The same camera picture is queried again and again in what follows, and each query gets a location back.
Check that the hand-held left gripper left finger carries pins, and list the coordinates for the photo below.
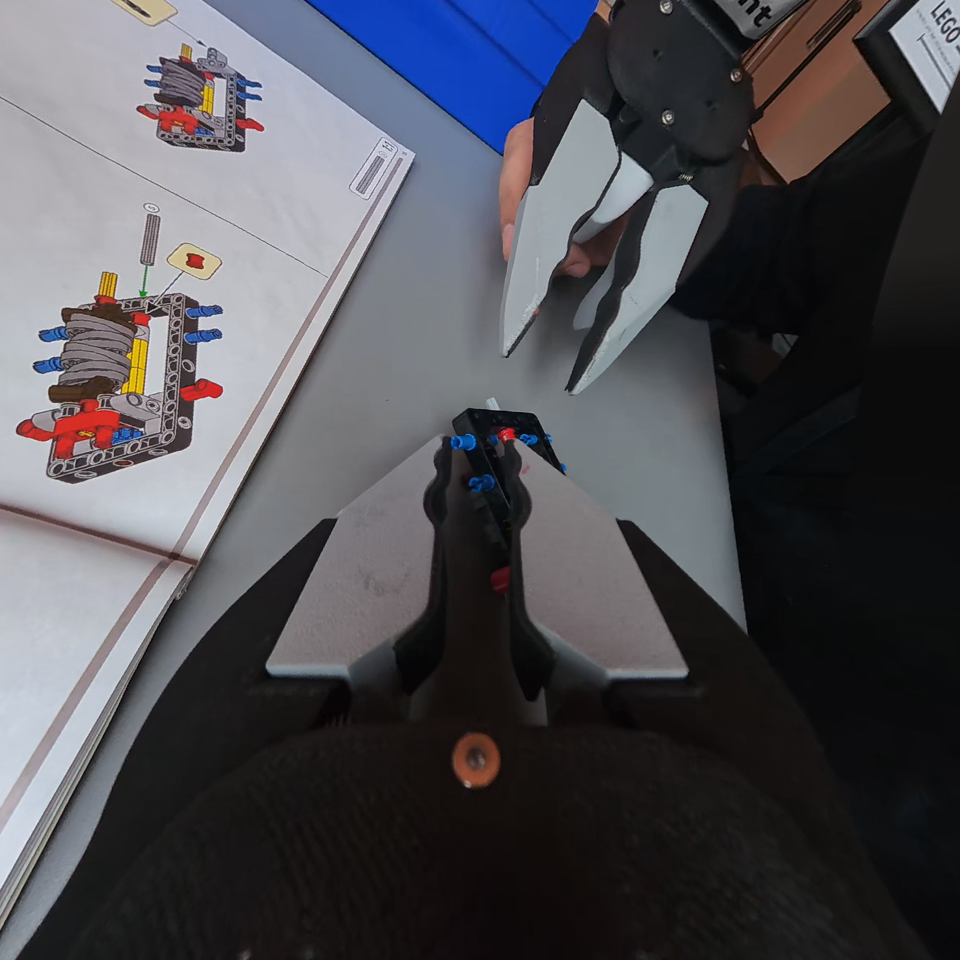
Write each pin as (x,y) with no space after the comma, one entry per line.
(368,585)

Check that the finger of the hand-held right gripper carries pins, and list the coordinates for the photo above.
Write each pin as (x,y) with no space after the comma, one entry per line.
(652,255)
(555,209)

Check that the black lego frame assembly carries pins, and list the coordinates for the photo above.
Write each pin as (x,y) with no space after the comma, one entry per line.
(498,420)

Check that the person's right hand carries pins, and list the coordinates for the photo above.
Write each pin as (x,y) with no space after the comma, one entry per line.
(518,188)

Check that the lego instruction booklet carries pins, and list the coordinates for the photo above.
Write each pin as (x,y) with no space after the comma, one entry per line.
(188,226)

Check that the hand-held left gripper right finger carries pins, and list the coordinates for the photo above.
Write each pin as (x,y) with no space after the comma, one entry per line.
(593,593)

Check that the person's dark clothing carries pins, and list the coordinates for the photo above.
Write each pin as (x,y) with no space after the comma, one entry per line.
(862,600)

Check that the blue storage bin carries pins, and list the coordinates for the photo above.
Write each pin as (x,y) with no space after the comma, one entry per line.
(449,53)

